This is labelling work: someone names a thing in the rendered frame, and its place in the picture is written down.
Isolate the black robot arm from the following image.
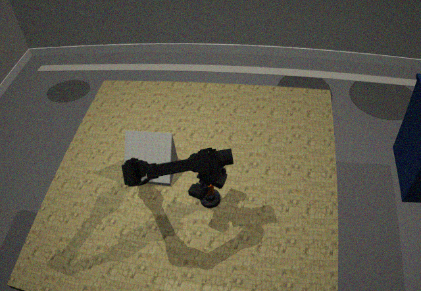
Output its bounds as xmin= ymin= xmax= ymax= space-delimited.
xmin=122 ymin=147 xmax=234 ymax=189

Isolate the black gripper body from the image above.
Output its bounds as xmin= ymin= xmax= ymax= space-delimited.
xmin=187 ymin=172 xmax=213 ymax=199

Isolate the orange knob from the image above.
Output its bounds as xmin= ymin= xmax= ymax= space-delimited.
xmin=206 ymin=184 xmax=214 ymax=196

